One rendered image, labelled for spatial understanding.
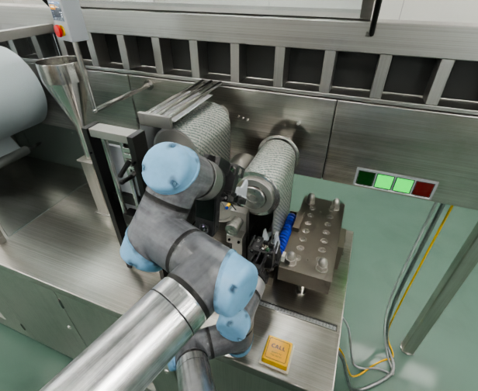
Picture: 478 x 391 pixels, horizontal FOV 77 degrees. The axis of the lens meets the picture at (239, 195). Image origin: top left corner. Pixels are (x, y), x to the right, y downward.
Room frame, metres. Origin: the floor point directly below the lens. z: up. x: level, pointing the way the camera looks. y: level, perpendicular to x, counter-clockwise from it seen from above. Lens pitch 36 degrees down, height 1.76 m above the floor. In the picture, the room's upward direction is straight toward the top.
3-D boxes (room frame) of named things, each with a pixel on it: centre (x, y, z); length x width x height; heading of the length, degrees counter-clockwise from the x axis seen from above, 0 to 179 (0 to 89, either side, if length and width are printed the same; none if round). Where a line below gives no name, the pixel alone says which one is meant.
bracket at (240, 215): (0.66, 0.00, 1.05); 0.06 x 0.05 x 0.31; 158
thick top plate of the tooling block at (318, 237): (0.77, -0.27, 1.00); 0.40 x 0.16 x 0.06; 158
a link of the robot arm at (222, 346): (0.41, 0.02, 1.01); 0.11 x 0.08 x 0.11; 107
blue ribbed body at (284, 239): (0.77, -0.16, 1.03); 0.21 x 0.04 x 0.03; 158
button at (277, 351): (0.41, -0.11, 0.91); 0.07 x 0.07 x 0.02; 68
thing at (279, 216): (0.78, -0.15, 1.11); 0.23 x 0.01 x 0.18; 158
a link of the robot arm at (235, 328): (0.41, 0.00, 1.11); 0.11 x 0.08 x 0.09; 158
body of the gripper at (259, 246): (0.56, -0.06, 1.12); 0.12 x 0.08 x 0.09; 158
